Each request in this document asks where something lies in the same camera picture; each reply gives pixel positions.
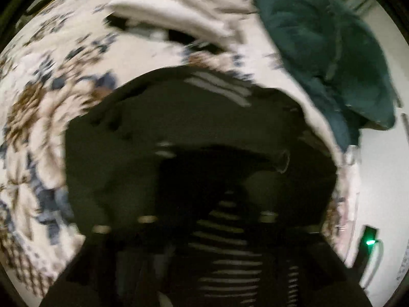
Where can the dark green blanket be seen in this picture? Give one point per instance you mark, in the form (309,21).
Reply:
(319,38)

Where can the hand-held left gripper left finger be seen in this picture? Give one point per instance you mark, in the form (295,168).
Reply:
(163,176)

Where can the white folded cloth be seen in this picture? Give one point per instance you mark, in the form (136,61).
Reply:
(166,9)

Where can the dark striped garment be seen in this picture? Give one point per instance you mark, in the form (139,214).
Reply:
(179,118)

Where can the floral printed blanket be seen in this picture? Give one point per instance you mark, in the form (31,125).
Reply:
(48,108)

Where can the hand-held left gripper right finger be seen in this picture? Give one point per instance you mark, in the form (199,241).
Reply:
(276,182)

